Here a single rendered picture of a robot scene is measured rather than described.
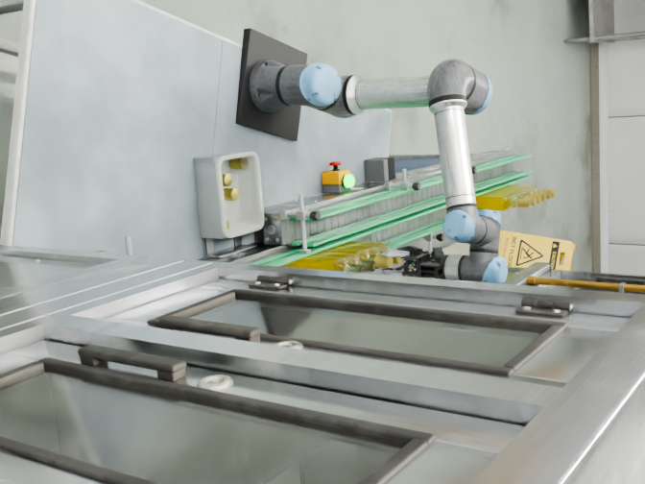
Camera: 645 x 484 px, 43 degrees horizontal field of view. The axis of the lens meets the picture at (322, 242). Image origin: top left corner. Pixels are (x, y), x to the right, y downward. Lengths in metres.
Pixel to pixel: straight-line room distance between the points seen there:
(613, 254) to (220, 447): 7.65
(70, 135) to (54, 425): 1.24
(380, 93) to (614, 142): 5.88
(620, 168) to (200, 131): 6.21
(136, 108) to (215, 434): 1.47
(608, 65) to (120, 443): 7.54
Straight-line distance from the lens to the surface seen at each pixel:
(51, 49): 1.96
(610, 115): 8.08
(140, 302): 1.19
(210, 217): 2.23
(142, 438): 0.74
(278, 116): 2.50
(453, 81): 2.09
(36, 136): 1.91
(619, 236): 8.20
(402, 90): 2.29
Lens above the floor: 2.29
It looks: 34 degrees down
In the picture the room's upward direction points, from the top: 93 degrees clockwise
